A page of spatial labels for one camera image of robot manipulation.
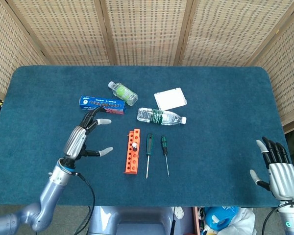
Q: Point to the clear water bottle dark label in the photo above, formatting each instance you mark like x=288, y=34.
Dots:
x=159, y=117

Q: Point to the blue-grey robot torso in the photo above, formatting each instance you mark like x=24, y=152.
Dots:
x=137, y=220

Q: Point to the blue white container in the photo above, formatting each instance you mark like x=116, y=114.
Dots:
x=218, y=219

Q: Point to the black metal precision screwdriver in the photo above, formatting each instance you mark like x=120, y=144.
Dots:
x=134, y=147

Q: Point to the blue Oreo cookie box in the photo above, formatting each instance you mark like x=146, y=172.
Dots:
x=100, y=104

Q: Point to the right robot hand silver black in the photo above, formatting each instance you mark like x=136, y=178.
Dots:
x=281, y=176

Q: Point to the blue table cloth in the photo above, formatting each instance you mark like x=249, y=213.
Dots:
x=210, y=147

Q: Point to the woven wooden folding screen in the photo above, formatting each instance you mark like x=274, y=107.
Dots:
x=147, y=29

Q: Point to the white plastic plate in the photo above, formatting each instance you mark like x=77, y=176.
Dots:
x=171, y=99

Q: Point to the small bottle light green label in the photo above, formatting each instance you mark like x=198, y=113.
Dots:
x=123, y=93

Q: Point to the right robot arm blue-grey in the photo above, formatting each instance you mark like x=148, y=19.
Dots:
x=292, y=218

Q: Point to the orange tool holder block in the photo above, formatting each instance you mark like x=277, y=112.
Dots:
x=131, y=161

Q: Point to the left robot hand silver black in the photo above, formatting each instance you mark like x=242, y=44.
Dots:
x=74, y=142

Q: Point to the white plastic bag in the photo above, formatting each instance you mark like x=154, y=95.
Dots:
x=245, y=220

